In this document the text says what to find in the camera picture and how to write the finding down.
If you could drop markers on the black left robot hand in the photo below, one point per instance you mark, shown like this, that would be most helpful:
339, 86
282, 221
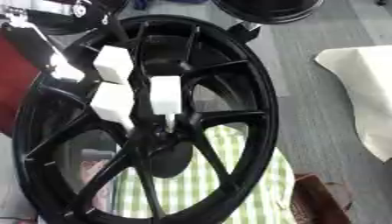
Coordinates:
61, 22

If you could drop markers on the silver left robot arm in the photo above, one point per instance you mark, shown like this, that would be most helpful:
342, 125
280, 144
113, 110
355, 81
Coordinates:
30, 7

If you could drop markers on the white hub pin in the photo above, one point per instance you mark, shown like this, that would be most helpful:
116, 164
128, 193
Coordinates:
113, 64
112, 105
166, 94

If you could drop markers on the black wheel support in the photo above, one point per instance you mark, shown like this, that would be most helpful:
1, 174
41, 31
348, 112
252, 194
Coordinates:
245, 31

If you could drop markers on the black round wheel rim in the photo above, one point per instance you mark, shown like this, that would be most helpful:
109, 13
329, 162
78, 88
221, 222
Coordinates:
265, 11

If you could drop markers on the black spoked wheel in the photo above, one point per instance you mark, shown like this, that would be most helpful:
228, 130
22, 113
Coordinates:
255, 96

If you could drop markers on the black round disc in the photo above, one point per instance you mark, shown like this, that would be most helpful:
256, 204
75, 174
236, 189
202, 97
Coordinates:
171, 162

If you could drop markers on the white draped cloth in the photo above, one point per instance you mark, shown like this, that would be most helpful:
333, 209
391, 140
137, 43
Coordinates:
365, 93

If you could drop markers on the brown wooden box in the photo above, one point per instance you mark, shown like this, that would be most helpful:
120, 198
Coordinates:
319, 201

